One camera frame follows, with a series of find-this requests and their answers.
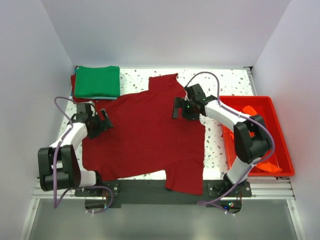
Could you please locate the crumpled orange t shirt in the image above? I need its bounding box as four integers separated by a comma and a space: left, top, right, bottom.
230, 104, 287, 176

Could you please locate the dark red t shirt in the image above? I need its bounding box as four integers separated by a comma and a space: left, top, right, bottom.
70, 74, 93, 103
82, 73, 205, 195

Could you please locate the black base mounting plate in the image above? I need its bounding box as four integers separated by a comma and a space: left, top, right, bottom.
74, 178, 252, 210

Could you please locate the folded dark red t shirt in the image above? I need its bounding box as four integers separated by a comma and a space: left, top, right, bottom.
70, 74, 93, 103

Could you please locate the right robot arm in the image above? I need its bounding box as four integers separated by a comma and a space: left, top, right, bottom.
172, 84, 275, 195

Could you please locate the red plastic bin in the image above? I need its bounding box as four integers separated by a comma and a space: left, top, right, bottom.
220, 96, 295, 177

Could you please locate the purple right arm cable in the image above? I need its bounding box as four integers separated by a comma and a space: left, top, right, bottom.
184, 71, 276, 210

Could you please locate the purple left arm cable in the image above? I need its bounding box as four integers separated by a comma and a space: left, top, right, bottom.
52, 96, 115, 214

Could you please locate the folded green t shirt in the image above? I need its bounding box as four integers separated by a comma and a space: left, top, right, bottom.
74, 65, 121, 99

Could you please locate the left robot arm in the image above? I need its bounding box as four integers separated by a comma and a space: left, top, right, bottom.
37, 102, 114, 192

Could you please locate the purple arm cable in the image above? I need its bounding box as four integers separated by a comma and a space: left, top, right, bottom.
184, 71, 276, 210
52, 96, 115, 214

